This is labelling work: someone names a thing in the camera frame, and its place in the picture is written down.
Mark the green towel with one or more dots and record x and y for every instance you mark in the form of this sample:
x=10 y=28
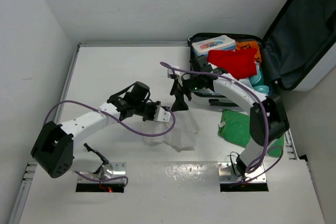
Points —
x=234 y=128

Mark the metal base plate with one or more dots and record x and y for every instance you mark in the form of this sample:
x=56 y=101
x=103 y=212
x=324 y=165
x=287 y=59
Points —
x=228 y=174
x=107 y=171

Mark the striped white wipes box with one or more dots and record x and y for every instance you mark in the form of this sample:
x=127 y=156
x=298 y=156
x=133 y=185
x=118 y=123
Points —
x=222 y=42

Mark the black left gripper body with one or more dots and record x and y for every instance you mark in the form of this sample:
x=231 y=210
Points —
x=147 y=109

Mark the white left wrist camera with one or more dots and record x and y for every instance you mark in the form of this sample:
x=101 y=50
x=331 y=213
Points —
x=162 y=115

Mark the white pleated skirt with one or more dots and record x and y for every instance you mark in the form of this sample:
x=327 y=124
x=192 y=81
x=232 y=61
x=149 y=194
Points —
x=181 y=137

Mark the red cloth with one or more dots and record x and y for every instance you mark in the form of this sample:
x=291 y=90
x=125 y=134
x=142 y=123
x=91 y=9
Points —
x=240 y=64

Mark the orange patterned cloth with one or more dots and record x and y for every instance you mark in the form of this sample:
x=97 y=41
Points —
x=249 y=45

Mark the open grey suitcase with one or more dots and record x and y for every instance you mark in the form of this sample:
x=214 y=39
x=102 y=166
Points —
x=298 y=49

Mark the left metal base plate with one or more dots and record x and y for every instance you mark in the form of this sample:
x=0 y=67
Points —
x=107 y=171

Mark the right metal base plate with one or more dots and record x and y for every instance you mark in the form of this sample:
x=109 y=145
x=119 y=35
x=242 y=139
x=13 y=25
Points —
x=228 y=174

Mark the white tissue roll pack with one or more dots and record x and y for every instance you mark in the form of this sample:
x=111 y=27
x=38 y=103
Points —
x=207 y=91

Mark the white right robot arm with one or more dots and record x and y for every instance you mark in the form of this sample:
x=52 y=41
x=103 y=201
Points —
x=267 y=116

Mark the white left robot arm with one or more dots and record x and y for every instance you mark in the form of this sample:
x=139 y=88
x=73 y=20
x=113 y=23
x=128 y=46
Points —
x=61 y=147

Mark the teal headphones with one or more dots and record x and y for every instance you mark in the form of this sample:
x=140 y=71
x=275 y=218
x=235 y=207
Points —
x=257 y=81

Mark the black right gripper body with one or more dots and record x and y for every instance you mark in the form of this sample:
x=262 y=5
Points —
x=192 y=84

